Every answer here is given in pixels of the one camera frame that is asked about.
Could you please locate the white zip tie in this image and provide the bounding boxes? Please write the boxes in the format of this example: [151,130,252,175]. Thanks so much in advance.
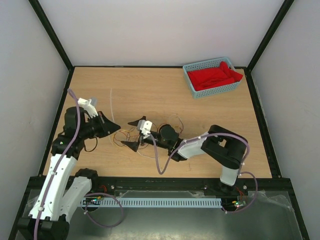
[109,88,115,123]

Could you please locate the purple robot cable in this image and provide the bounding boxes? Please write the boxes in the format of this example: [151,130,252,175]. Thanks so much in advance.
[32,88,125,240]
[149,132,258,215]

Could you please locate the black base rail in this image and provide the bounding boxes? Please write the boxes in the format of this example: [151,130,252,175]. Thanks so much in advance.
[26,176,293,197]

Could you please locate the left green circuit board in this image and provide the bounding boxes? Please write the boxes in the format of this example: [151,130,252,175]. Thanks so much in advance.
[82,197,101,206]

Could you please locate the right green circuit board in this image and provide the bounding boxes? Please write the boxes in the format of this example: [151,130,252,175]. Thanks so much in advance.
[231,200,247,208]

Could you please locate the light blue plastic basket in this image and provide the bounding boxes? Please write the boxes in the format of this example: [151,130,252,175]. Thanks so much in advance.
[182,57,244,99]

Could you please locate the white wire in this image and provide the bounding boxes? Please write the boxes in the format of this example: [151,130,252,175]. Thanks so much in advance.
[109,114,185,160]

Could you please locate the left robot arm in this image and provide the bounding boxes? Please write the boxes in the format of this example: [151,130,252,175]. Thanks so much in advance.
[17,106,121,240]

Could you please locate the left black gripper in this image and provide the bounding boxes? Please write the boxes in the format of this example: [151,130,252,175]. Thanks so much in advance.
[79,110,121,140]

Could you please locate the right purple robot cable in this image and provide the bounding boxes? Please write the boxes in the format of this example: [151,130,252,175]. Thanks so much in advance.
[149,132,258,215]

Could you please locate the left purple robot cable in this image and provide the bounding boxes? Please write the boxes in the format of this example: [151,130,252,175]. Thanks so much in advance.
[32,88,125,240]

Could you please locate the red cloth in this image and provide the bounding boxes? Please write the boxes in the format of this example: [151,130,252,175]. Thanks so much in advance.
[187,61,243,91]

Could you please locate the light blue slotted cable duct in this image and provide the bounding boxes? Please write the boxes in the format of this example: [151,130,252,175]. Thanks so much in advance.
[79,197,222,208]

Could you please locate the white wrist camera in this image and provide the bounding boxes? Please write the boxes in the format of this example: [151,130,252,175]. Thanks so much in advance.
[77,97,98,118]
[137,119,153,140]

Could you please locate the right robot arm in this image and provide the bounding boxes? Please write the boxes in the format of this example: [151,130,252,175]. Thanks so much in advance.
[121,116,250,195]

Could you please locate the green circuit board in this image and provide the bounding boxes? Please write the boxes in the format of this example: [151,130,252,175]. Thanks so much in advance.
[82,197,101,206]
[231,200,247,208]

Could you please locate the black aluminium frame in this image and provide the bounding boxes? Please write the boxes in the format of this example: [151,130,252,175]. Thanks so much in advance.
[8,0,310,240]

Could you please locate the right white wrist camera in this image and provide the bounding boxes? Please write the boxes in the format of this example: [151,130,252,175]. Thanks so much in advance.
[137,119,153,140]

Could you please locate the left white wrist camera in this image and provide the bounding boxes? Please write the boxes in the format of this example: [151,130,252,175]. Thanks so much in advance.
[77,97,98,118]

